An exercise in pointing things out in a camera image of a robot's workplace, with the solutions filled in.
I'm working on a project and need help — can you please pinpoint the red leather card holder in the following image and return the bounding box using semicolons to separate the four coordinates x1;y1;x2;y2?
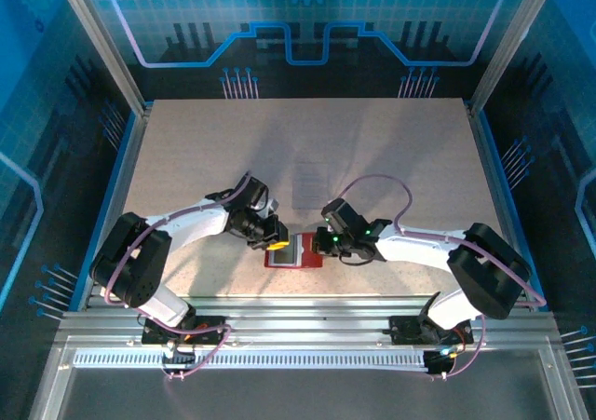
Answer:
263;231;326;271

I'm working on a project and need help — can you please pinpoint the grey metal plate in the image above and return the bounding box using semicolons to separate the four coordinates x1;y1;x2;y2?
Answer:
58;367;560;420

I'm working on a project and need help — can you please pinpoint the aluminium front rail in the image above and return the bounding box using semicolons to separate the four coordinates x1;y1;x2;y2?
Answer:
55;295;560;350

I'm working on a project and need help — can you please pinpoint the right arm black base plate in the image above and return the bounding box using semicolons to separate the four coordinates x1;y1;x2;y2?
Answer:
388;314;475;346

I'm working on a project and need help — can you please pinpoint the slotted white cable duct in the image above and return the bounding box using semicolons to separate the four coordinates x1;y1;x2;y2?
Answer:
72;348;430;371

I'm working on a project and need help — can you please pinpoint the aluminium side rail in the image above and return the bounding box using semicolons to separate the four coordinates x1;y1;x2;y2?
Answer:
76;102;154;312
465;99;549;313

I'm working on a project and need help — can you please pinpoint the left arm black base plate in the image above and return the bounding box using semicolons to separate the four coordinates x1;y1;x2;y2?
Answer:
141;314;230;346

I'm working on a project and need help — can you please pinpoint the aluminium frame post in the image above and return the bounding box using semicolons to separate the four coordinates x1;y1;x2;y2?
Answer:
50;0;153;117
467;0;563;114

